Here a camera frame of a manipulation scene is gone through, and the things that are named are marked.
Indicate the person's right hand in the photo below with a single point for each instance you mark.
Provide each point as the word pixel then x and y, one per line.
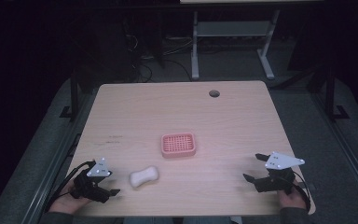
pixel 292 200

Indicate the white metal desk frame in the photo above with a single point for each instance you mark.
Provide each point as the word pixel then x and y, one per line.
pixel 231 28

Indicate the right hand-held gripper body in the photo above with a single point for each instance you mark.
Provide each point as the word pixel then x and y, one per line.
pixel 278 174

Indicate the person's left hand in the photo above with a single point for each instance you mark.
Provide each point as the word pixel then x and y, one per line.
pixel 65 202

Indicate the pink soap dish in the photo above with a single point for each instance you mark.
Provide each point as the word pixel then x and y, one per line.
pixel 178 145

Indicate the black metal stand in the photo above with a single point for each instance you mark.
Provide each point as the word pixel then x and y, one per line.
pixel 331 93
pixel 74 93

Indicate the white soap bar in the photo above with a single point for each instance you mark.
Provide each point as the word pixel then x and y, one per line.
pixel 144 176

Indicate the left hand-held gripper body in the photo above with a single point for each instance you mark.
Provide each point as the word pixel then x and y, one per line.
pixel 88 185

